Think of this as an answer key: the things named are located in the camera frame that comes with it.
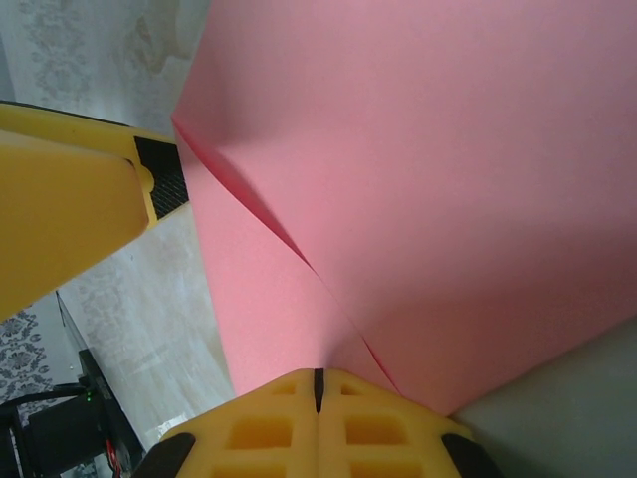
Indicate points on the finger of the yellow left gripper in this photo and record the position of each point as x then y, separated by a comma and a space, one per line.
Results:
64, 209

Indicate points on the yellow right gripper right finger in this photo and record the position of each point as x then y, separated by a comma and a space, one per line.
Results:
398, 438

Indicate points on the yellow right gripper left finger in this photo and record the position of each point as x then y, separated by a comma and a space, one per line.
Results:
249, 438

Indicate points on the pink cloth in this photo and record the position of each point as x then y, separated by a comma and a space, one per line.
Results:
423, 174

